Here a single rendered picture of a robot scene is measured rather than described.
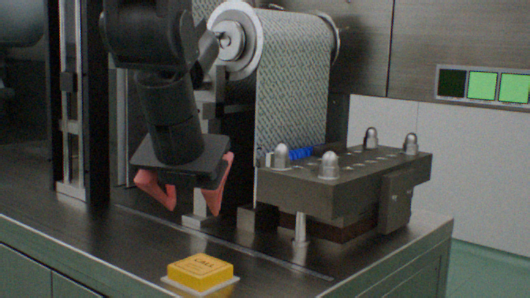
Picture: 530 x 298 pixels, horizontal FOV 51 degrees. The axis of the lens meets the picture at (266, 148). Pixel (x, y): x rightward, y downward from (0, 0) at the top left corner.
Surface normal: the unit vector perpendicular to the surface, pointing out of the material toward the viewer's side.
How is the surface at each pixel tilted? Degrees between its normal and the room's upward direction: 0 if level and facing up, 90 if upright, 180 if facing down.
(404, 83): 90
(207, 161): 30
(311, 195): 90
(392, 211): 90
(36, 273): 90
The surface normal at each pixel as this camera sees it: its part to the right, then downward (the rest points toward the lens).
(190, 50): 0.97, 0.09
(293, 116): 0.78, 0.15
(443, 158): -0.63, 0.12
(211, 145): -0.09, -0.77
